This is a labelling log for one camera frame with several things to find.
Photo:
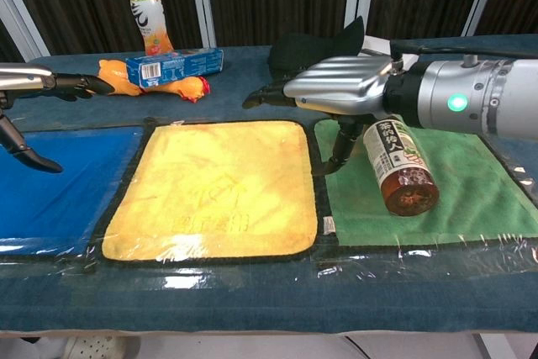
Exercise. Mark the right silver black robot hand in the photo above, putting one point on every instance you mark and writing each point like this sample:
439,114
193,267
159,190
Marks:
336,86

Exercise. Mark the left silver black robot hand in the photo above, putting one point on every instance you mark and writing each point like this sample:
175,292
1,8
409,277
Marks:
38,79

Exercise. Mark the brown tea bottle white label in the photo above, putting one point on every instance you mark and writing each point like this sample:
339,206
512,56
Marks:
399,165

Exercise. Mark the blue towel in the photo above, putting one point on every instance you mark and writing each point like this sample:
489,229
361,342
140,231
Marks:
63,191

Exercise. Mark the orange drink bottle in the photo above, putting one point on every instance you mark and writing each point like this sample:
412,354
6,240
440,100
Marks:
151,18

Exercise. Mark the yellow towel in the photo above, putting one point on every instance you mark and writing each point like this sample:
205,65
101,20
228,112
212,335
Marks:
210,191

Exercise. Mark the green towel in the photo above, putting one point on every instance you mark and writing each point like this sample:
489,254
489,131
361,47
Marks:
471,191

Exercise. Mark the black cap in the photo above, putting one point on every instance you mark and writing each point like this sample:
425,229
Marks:
311,50

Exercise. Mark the white striped object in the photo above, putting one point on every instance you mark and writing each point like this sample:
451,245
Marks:
376,45

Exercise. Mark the yellow rubber chicken toy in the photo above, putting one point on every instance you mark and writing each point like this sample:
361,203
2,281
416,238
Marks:
115,77

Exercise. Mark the blue cardboard box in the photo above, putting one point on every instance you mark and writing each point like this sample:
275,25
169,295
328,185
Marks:
185,65

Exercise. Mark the dark blue table cover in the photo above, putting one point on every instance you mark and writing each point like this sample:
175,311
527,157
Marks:
252,308

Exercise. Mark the clear plastic film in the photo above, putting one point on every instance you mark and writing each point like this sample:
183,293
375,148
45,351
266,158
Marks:
189,281

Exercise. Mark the white perforated shoe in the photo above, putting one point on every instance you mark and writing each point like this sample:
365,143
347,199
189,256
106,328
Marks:
96,348

